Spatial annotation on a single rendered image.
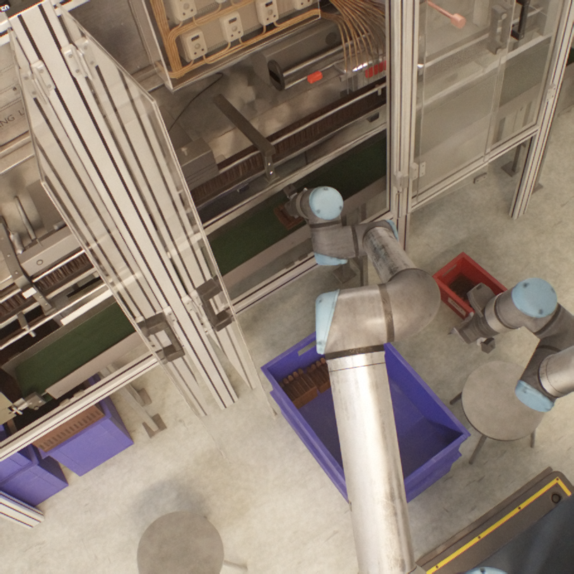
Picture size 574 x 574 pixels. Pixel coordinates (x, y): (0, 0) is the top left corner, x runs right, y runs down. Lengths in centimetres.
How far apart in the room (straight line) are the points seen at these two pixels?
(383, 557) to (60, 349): 129
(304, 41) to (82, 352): 121
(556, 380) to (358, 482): 44
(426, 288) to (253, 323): 154
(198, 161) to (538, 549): 133
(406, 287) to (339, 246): 55
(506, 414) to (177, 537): 119
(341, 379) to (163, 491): 143
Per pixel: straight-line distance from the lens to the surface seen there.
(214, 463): 244
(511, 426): 220
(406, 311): 116
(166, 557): 214
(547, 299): 139
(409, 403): 221
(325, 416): 219
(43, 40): 120
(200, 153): 175
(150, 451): 253
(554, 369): 128
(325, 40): 208
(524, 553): 154
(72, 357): 204
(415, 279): 121
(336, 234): 171
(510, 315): 141
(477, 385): 223
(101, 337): 202
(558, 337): 140
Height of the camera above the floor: 227
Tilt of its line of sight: 57 degrees down
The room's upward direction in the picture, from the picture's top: 14 degrees counter-clockwise
